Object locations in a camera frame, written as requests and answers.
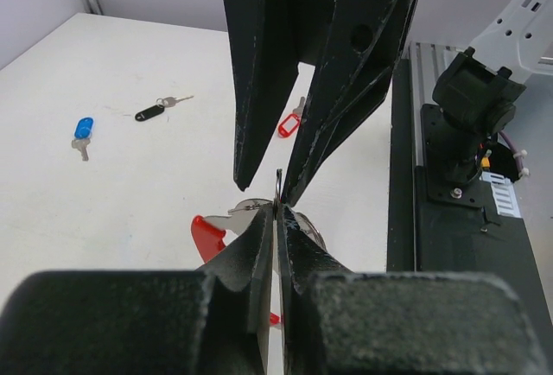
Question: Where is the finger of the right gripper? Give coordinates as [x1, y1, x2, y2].
[223, 0, 335, 190]
[283, 0, 417, 205]

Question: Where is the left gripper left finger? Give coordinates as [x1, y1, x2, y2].
[1, 206, 273, 374]

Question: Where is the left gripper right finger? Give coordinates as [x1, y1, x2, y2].
[276, 206, 549, 374]

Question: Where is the red handled keyring organizer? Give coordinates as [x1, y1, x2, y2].
[191, 168, 327, 269]

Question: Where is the blue tag key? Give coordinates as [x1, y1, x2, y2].
[71, 117, 94, 162]

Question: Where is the red tag key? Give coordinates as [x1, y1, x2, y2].
[276, 97, 306, 138]

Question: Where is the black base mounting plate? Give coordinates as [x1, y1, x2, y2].
[386, 59, 553, 341]

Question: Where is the black tag key right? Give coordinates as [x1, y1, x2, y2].
[134, 96, 193, 123]

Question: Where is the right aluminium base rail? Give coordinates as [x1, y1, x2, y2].
[409, 42, 461, 166]

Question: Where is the right white cable duct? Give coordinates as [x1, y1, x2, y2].
[480, 171, 522, 219]

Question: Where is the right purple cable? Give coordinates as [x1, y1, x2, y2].
[496, 130, 531, 184]

